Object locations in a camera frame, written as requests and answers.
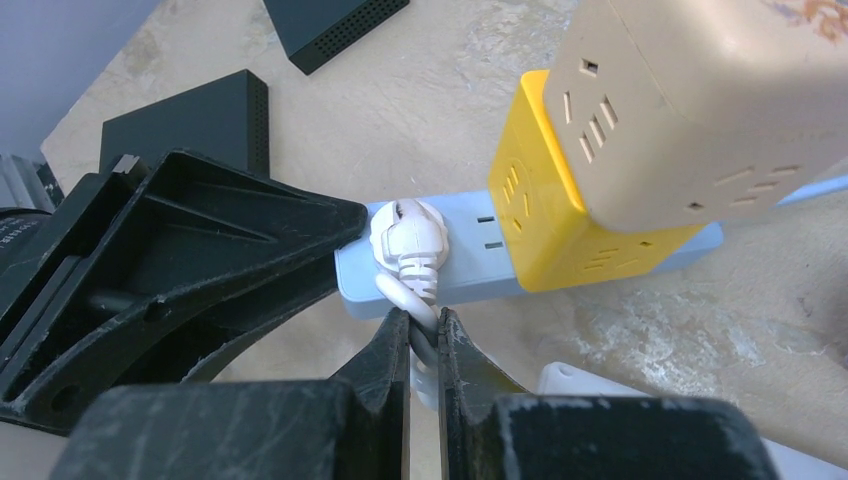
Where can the yellow cube socket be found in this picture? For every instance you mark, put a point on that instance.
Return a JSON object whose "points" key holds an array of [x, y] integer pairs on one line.
{"points": [[552, 241]]}

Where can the black box far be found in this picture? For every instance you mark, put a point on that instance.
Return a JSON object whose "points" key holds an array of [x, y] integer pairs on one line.
{"points": [[226, 119]]}

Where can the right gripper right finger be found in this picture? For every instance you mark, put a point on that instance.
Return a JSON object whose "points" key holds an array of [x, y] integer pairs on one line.
{"points": [[493, 428]]}

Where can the light blue power strip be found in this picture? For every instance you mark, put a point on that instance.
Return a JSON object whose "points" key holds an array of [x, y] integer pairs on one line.
{"points": [[478, 266]]}

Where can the black box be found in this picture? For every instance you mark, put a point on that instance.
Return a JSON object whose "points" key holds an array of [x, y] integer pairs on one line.
{"points": [[313, 32], [226, 119]]}

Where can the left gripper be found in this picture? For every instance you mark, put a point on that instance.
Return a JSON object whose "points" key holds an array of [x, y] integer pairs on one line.
{"points": [[155, 274]]}

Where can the aluminium rail frame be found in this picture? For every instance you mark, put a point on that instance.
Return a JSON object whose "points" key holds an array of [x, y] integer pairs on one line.
{"points": [[29, 184]]}

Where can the black box near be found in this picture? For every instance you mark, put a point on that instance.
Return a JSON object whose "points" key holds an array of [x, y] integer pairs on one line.
{"points": [[313, 32]]}

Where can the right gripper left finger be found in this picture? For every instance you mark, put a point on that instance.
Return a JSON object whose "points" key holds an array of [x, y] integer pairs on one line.
{"points": [[351, 425]]}

